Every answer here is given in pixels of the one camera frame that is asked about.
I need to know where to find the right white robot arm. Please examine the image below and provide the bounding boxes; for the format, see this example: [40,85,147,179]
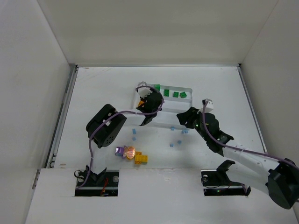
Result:
[177,107,299,210]

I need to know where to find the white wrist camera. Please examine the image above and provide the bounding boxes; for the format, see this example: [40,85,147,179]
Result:
[135,81,152,98]
[202,98,214,113]

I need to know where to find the yellow lego brick pair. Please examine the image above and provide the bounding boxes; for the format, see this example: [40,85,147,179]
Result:
[134,152,148,165]

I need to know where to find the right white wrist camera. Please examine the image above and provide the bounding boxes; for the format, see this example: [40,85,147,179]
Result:
[202,98,214,113]

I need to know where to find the orange round lego figure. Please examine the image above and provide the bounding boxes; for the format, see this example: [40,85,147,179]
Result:
[125,146,135,160]

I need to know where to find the green curved lego brick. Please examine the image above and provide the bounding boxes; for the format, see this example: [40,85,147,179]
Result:
[154,84,160,91]

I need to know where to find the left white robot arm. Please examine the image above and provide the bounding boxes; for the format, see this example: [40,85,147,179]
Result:
[86,88,164,177]

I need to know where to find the white divided sorting tray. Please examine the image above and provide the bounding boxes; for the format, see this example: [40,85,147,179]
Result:
[132,84,192,130]

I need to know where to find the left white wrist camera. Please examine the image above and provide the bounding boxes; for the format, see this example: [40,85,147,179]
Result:
[135,81,152,98]

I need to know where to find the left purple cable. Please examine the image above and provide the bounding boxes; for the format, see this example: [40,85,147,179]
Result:
[76,85,164,190]

